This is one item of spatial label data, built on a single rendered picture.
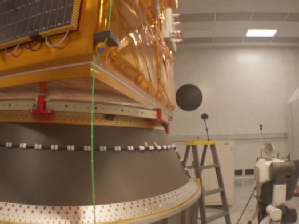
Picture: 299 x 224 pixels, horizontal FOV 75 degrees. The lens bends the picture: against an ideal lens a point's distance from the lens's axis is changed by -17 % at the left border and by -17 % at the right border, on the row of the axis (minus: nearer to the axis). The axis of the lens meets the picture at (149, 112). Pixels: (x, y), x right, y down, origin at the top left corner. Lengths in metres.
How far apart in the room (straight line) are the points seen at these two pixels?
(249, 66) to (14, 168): 9.16
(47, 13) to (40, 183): 0.74
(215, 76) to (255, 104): 1.95
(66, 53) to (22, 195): 0.64
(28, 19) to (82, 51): 0.34
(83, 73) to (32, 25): 0.35
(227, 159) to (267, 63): 5.76
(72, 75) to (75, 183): 0.48
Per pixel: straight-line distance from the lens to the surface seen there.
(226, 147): 4.95
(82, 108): 1.18
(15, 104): 1.25
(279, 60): 10.05
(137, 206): 1.11
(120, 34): 1.05
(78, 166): 1.09
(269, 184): 1.62
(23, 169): 1.11
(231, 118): 9.02
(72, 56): 0.90
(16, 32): 1.12
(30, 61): 1.04
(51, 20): 0.99
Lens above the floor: 1.53
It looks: 7 degrees up
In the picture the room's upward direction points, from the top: straight up
